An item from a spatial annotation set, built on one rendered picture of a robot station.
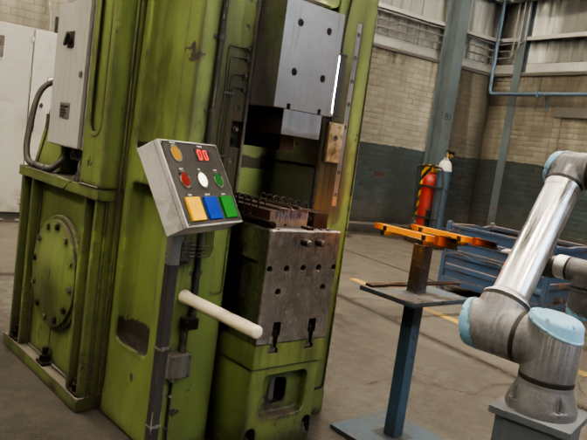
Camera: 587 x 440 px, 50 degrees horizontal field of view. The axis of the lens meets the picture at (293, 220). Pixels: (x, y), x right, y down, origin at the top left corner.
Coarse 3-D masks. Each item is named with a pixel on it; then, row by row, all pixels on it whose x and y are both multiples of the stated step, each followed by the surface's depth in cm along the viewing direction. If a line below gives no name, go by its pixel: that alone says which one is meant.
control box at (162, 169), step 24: (168, 144) 189; (192, 144) 202; (144, 168) 188; (168, 168) 185; (192, 168) 197; (216, 168) 210; (168, 192) 185; (192, 192) 192; (216, 192) 204; (168, 216) 185; (240, 216) 214
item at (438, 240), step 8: (376, 224) 278; (384, 224) 275; (400, 232) 268; (408, 232) 265; (416, 232) 262; (432, 240) 255; (440, 240) 253; (448, 240) 250; (456, 240) 247; (448, 248) 249; (456, 248) 248
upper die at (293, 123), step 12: (252, 108) 250; (264, 108) 245; (276, 108) 240; (252, 120) 250; (264, 120) 245; (276, 120) 240; (288, 120) 239; (300, 120) 243; (312, 120) 247; (264, 132) 247; (276, 132) 239; (288, 132) 240; (300, 132) 244; (312, 132) 248
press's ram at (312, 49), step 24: (264, 0) 239; (288, 0) 229; (264, 24) 239; (288, 24) 231; (312, 24) 238; (336, 24) 247; (264, 48) 238; (288, 48) 233; (312, 48) 240; (336, 48) 249; (264, 72) 238; (288, 72) 235; (312, 72) 243; (336, 72) 251; (264, 96) 237; (288, 96) 237; (312, 96) 245
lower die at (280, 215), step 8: (240, 192) 280; (240, 200) 262; (248, 200) 259; (256, 200) 263; (272, 200) 262; (240, 208) 255; (248, 208) 251; (256, 208) 247; (264, 208) 246; (272, 208) 247; (280, 208) 245; (288, 208) 248; (264, 216) 244; (272, 216) 242; (280, 216) 245; (288, 216) 248; (296, 216) 250; (304, 216) 253; (280, 224) 246; (288, 224) 248; (296, 224) 251; (304, 224) 254
